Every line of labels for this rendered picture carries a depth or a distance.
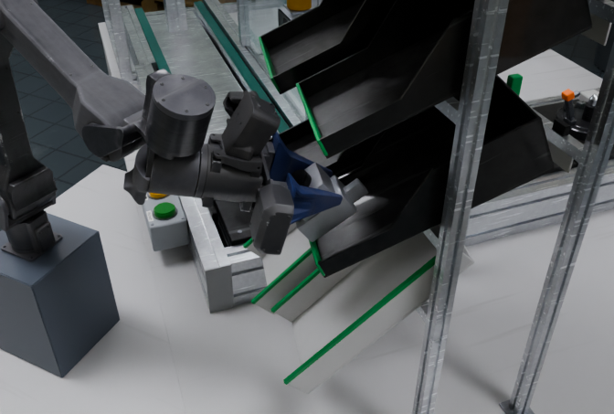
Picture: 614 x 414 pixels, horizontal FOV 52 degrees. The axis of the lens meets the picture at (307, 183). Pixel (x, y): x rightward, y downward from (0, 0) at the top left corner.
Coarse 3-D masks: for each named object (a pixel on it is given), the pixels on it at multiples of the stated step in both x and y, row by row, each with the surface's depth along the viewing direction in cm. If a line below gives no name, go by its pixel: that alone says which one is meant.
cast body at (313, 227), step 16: (304, 176) 68; (320, 176) 68; (336, 176) 72; (336, 192) 70; (352, 192) 70; (336, 208) 69; (352, 208) 70; (304, 224) 70; (320, 224) 70; (336, 224) 71
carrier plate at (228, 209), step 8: (216, 200) 121; (216, 208) 122; (224, 208) 119; (232, 208) 119; (224, 216) 117; (232, 216) 117; (240, 216) 117; (248, 216) 117; (224, 224) 116; (232, 224) 115; (240, 224) 115; (248, 224) 115; (232, 232) 113; (240, 232) 113; (248, 232) 113; (232, 240) 111; (240, 240) 112
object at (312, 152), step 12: (288, 132) 92; (300, 132) 92; (312, 132) 93; (288, 144) 93; (300, 144) 92; (312, 144) 90; (360, 144) 80; (372, 144) 81; (312, 156) 88; (324, 156) 87; (336, 156) 86; (348, 156) 81; (360, 156) 81; (336, 168) 82; (348, 168) 82
